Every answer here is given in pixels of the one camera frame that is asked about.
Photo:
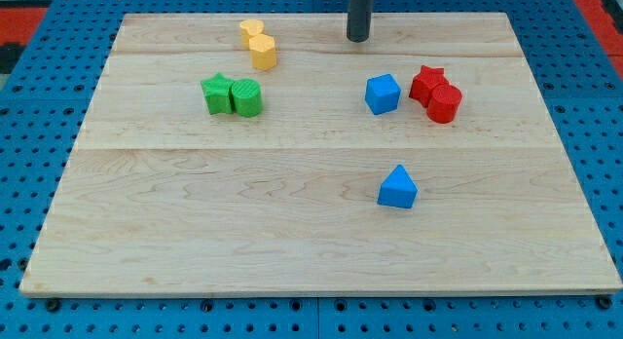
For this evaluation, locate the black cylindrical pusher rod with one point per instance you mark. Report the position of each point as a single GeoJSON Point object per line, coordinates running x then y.
{"type": "Point", "coordinates": [359, 20]}

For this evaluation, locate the blue cube block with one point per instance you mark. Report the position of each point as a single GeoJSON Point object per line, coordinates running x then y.
{"type": "Point", "coordinates": [382, 94]}

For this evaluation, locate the blue triangle block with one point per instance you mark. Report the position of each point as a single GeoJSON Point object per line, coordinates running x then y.
{"type": "Point", "coordinates": [398, 189]}

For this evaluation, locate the red star block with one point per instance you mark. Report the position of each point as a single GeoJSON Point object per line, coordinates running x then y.
{"type": "Point", "coordinates": [425, 82]}

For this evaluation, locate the yellow hexagon block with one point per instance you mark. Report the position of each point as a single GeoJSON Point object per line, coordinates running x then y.
{"type": "Point", "coordinates": [263, 52]}

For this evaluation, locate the yellow heart block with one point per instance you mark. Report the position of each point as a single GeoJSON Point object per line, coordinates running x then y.
{"type": "Point", "coordinates": [250, 28]}

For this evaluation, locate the red cylinder block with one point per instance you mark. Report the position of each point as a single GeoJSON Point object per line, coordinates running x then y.
{"type": "Point", "coordinates": [444, 103]}

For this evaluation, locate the green cylinder block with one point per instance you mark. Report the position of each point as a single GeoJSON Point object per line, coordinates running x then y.
{"type": "Point", "coordinates": [247, 97]}

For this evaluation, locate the green star block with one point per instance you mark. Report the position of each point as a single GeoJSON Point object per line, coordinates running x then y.
{"type": "Point", "coordinates": [217, 94]}

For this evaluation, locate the light wooden board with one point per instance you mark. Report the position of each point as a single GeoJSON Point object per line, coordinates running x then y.
{"type": "Point", "coordinates": [160, 199]}

